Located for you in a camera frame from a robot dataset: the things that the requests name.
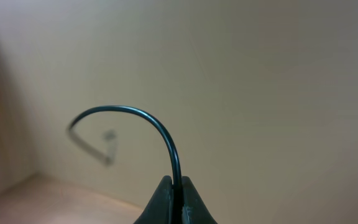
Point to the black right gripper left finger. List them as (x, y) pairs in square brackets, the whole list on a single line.
[(159, 207)]

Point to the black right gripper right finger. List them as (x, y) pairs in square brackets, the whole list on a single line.
[(194, 210)]

